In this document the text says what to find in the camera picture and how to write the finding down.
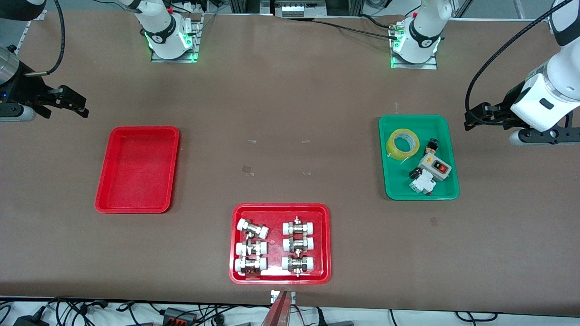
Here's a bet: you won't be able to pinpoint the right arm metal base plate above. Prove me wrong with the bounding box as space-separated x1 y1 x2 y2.
150 13 203 63

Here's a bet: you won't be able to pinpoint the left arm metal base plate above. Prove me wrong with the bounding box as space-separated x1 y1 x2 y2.
390 22 439 70

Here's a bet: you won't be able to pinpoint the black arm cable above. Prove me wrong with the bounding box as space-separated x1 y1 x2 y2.
25 0 66 77
465 0 574 126

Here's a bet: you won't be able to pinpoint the red camera mount pole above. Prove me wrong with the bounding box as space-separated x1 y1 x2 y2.
260 290 296 326

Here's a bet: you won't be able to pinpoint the black cable on table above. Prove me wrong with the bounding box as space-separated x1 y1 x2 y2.
312 15 405 39

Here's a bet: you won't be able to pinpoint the grey switch box red button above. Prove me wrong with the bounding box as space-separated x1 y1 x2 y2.
419 152 453 181

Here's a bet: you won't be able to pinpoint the black power adapter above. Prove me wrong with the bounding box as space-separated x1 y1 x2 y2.
13 312 49 326

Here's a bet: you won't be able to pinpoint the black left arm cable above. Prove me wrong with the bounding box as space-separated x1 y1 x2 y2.
465 0 574 126

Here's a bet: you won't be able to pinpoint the green plastic tray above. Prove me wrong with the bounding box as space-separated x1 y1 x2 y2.
378 115 460 201

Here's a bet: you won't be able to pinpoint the red tray with fittings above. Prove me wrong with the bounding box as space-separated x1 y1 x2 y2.
229 203 332 285

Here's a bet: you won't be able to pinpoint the empty red plastic tray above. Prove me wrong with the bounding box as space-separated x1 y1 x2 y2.
95 126 180 214

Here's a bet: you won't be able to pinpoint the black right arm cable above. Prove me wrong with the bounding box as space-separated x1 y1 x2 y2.
25 0 66 77

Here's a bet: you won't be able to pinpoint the metal pipe fitting white caps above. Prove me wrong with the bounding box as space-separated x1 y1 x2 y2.
281 254 315 277
237 218 270 240
235 240 268 257
282 216 316 236
282 235 315 253
234 256 268 276

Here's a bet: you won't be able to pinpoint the white device behind table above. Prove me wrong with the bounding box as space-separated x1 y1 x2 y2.
273 0 328 18

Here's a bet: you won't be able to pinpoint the yellow tape roll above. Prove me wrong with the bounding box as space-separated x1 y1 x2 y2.
386 129 421 161

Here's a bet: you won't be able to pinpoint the white circuit breaker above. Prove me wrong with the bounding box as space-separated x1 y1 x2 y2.
409 173 436 195

